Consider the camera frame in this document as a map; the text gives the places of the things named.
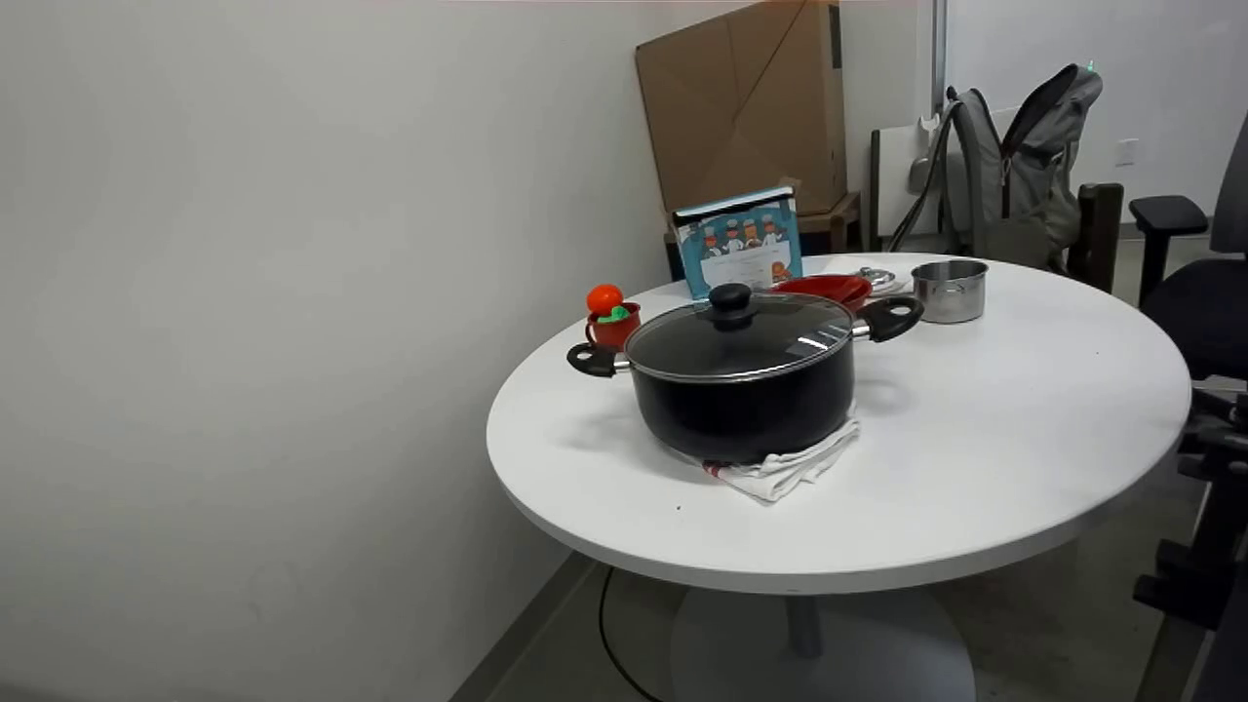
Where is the small steel pot lid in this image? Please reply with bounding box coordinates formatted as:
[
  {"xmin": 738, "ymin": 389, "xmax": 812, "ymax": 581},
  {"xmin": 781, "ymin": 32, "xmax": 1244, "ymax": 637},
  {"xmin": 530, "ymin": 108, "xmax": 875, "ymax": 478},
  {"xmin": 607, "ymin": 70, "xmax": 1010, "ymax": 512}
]
[{"xmin": 854, "ymin": 265, "xmax": 915, "ymax": 300}]

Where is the black-knobbed glass pot lid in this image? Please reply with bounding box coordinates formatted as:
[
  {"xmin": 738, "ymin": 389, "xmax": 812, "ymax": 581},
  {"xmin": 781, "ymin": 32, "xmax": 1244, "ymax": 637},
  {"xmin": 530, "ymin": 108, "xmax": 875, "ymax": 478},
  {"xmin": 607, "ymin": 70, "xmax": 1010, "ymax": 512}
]
[{"xmin": 622, "ymin": 281, "xmax": 860, "ymax": 389}]

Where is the large black cooking pot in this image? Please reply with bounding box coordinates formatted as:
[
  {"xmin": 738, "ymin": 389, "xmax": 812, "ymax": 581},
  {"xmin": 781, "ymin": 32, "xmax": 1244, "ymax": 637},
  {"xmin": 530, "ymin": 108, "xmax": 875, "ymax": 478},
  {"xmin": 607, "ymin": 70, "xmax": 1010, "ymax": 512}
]
[{"xmin": 566, "ymin": 292, "xmax": 929, "ymax": 467}]

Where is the white cloth under pot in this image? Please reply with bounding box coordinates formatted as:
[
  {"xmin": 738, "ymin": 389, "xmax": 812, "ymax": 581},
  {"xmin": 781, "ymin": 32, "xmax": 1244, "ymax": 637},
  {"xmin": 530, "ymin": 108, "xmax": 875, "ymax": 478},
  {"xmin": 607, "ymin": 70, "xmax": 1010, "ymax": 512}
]
[{"xmin": 656, "ymin": 417, "xmax": 867, "ymax": 508}]

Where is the red plastic bowl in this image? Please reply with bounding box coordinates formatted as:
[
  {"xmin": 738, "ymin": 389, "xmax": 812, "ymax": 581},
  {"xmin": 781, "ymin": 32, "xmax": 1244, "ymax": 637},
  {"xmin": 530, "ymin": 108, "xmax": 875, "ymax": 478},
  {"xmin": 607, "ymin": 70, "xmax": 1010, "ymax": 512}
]
[{"xmin": 772, "ymin": 273, "xmax": 876, "ymax": 316}]

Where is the small steel pot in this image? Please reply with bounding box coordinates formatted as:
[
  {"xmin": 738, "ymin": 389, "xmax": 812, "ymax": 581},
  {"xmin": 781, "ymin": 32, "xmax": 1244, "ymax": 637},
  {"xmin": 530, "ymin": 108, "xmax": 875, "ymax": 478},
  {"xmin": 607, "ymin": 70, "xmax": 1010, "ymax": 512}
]
[{"xmin": 907, "ymin": 259, "xmax": 989, "ymax": 326}]

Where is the small red cup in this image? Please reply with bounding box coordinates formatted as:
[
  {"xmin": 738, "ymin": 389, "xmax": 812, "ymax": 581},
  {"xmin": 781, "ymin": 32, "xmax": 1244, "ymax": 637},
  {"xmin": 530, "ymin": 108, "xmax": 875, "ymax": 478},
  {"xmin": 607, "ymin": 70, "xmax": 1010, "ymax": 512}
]
[{"xmin": 582, "ymin": 300, "xmax": 643, "ymax": 360}]

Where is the orange toy ball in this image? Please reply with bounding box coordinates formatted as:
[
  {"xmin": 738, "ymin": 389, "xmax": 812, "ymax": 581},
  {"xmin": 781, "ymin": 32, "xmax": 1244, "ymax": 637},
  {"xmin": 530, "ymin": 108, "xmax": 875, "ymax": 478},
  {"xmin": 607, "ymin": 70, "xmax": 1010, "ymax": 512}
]
[{"xmin": 582, "ymin": 281, "xmax": 633, "ymax": 318}]

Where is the blue box with chef print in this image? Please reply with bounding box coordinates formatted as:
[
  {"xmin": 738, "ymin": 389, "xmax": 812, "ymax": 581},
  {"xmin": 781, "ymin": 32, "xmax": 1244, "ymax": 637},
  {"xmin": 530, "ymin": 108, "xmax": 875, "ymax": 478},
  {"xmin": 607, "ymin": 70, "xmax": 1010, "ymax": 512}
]
[{"xmin": 669, "ymin": 183, "xmax": 808, "ymax": 303}]

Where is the large brown cardboard sheet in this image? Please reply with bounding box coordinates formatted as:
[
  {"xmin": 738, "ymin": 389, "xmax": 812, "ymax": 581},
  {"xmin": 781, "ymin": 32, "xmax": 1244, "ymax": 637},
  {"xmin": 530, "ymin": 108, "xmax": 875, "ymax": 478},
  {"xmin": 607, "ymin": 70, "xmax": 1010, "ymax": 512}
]
[{"xmin": 633, "ymin": 0, "xmax": 850, "ymax": 218}]

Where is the dark wooden chair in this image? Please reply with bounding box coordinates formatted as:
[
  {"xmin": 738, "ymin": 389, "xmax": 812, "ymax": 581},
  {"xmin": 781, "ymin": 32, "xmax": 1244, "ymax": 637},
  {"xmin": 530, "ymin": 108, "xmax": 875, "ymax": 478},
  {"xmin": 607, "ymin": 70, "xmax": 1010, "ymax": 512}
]
[{"xmin": 1060, "ymin": 179, "xmax": 1125, "ymax": 298}]

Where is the black floor cable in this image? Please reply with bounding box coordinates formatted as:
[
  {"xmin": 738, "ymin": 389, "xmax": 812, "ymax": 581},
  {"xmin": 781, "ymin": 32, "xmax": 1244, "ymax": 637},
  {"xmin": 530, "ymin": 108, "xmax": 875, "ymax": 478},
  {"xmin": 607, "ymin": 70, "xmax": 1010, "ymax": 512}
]
[{"xmin": 592, "ymin": 567, "xmax": 667, "ymax": 702}]

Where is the white table pedestal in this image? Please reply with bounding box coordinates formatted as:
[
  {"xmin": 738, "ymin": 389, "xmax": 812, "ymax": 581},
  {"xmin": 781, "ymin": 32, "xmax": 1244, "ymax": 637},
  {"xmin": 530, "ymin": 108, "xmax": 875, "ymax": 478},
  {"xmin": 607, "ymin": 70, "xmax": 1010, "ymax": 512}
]
[{"xmin": 667, "ymin": 586, "xmax": 977, "ymax": 702}]

